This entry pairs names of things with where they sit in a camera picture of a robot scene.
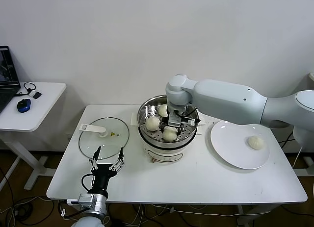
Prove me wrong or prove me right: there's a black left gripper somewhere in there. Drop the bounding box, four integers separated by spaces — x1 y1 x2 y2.
88 145 126 193

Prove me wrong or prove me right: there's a white steamed baozi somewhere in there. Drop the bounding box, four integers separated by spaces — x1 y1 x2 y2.
162 127 178 142
246 135 264 151
146 117 161 131
157 104 170 117

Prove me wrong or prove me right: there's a stainless steel steamer basket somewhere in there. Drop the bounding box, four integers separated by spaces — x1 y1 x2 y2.
131 95 206 142

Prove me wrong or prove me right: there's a white electric cooker base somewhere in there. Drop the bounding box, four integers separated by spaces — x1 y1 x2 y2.
137 125 204 164

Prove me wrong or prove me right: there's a white round plate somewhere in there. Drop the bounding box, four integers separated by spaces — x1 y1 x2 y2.
210 119 270 170

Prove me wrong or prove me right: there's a white side table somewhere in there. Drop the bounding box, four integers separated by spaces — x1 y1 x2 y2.
0 82 67 191

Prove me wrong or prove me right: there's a blue computer mouse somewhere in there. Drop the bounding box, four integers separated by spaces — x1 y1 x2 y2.
16 99 32 113

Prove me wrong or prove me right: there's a white table leg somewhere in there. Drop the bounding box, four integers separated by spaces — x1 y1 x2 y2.
236 203 283 227

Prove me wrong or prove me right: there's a black laptop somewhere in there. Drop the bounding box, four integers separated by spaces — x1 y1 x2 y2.
0 45 22 115

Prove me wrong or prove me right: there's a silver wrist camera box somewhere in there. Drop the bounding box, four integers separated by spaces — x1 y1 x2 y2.
168 108 200 128
66 193 96 209

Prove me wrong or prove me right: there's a glass lid white handle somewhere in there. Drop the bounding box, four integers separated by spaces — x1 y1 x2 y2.
78 117 130 160

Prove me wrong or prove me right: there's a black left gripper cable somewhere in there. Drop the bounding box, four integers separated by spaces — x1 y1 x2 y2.
81 173 95 193

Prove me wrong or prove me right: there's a black floor cable coil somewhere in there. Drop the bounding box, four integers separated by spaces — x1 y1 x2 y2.
13 197 56 224

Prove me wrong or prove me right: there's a black hanging cable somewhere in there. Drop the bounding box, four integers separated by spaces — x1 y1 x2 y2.
279 132 295 148

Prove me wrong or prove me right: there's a black looped cable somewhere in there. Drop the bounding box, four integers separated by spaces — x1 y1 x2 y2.
14 82 37 98

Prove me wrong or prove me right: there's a white hanging cable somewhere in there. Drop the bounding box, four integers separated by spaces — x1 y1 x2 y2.
292 142 304 168

